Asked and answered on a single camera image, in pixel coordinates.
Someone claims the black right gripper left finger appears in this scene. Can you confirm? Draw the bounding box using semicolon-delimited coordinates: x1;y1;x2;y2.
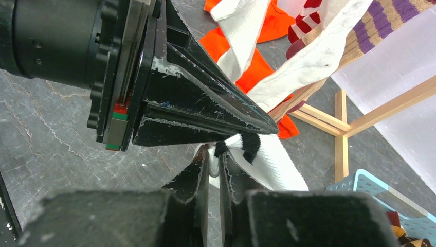
17;145;209;246

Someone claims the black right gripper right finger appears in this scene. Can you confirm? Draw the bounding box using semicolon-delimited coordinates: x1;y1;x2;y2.
219;153;399;246

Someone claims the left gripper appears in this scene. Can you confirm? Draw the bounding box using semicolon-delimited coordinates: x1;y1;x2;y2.
87;1;278;151

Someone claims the white sock with black stripes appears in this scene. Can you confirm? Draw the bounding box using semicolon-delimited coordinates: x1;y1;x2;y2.
205;132;309;191

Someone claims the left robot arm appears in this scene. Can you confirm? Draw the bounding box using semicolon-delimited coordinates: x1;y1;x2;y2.
1;1;278;151

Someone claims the hanging white sock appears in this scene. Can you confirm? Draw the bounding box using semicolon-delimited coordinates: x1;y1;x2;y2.
247;0;371;112
210;0;270;83

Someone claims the orange cloth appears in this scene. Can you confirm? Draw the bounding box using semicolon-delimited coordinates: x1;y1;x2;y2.
199;0;300;139

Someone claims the tan sock maroon toe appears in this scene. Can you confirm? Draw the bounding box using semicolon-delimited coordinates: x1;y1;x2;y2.
268;26;364;122

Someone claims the brown argyle sock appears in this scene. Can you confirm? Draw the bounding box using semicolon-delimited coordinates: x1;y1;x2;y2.
386;211;432;247

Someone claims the red white striped sock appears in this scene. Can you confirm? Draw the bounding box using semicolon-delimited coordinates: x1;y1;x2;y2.
288;0;322;44

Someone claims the light blue laundry basket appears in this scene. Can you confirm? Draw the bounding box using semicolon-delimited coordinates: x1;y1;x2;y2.
326;169;435;246

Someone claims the purple tan striped sock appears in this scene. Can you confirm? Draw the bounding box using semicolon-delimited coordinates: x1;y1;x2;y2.
338;0;435;69

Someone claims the wooden drying rack frame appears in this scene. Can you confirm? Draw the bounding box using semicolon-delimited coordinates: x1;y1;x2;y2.
290;76;435;182

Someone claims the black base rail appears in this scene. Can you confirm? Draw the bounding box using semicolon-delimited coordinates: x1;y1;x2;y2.
1;175;22;246

